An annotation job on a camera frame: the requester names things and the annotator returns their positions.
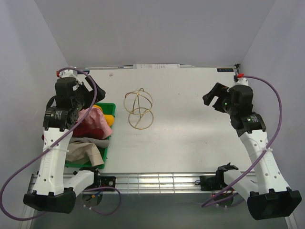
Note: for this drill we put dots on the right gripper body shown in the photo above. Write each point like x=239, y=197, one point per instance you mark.
x=226, y=93

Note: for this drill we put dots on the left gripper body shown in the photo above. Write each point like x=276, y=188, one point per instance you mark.
x=87, y=97

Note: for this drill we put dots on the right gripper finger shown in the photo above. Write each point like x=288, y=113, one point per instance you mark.
x=216, y=90
x=218, y=105

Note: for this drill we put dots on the pink bucket hat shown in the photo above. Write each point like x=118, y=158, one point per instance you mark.
x=96, y=119

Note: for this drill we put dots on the yellow bucket hat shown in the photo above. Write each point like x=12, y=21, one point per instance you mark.
x=108, y=117

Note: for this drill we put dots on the dark red bucket hat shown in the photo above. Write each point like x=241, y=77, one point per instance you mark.
x=85, y=131

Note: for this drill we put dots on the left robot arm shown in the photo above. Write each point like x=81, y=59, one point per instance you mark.
x=50, y=193

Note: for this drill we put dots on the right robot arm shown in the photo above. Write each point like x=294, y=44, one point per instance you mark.
x=270, y=196

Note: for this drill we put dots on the green plastic tray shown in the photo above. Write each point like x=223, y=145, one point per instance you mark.
x=108, y=108

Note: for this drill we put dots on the grey bucket hat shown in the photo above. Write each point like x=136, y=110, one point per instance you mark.
x=100, y=143

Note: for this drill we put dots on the beige bucket hat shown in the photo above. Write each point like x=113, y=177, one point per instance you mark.
x=81, y=153

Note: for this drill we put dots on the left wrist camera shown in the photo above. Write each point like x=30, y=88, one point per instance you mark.
x=67, y=73

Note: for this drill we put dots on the gold wire hat stand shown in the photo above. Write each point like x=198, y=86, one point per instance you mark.
x=137, y=109

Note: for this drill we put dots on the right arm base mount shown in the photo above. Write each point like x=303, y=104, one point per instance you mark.
x=208, y=183

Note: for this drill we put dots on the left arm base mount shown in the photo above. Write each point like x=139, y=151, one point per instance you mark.
x=102, y=181

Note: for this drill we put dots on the aluminium table rail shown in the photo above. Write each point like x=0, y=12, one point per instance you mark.
x=158, y=183

